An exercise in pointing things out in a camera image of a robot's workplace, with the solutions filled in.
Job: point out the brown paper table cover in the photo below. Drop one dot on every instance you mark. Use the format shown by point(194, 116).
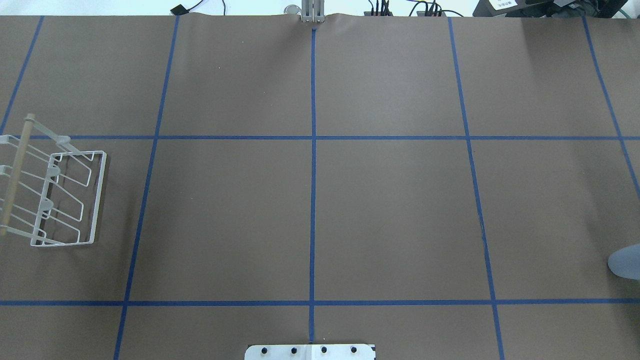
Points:
point(440, 188)

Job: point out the grey aluminium frame post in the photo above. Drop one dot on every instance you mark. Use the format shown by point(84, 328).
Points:
point(313, 11)

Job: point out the small black adapter box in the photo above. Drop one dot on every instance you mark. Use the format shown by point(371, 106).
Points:
point(179, 10)

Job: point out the light blue plastic cup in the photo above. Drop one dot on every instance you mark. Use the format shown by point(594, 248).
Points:
point(625, 262)

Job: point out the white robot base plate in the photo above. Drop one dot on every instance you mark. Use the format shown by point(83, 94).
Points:
point(357, 351)

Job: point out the white wire cup rack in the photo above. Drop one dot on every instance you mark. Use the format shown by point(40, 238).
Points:
point(51, 191)

